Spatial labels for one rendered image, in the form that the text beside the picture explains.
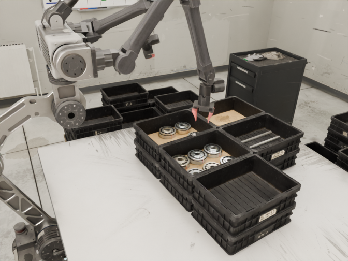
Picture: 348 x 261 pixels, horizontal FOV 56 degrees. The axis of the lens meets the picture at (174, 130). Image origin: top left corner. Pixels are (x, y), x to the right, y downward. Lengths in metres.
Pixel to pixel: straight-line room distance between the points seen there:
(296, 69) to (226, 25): 2.23
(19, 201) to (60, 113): 0.63
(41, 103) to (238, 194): 1.03
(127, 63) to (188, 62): 3.92
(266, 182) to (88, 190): 0.92
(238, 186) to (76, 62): 0.94
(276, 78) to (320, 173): 1.42
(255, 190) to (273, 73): 1.79
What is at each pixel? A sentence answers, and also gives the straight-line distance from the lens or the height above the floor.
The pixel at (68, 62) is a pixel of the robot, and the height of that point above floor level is 1.47.
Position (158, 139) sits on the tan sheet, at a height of 0.83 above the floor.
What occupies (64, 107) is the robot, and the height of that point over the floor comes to 1.18.
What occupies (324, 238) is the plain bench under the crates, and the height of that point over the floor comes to 0.70.
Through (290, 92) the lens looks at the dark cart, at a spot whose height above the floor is 0.56.
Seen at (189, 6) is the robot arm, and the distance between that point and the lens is 1.42.
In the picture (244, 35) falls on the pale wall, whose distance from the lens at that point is 5.71.
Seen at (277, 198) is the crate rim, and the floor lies 0.93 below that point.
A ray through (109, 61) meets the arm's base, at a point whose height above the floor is 1.45.
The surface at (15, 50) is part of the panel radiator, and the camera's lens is 4.33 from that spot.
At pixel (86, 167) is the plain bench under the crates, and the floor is 0.70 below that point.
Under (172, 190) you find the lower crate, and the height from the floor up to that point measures 0.73.
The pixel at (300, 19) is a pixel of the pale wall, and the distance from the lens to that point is 5.55.
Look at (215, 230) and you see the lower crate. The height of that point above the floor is 0.76.
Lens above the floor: 1.86
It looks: 30 degrees down
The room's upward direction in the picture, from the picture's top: 1 degrees clockwise
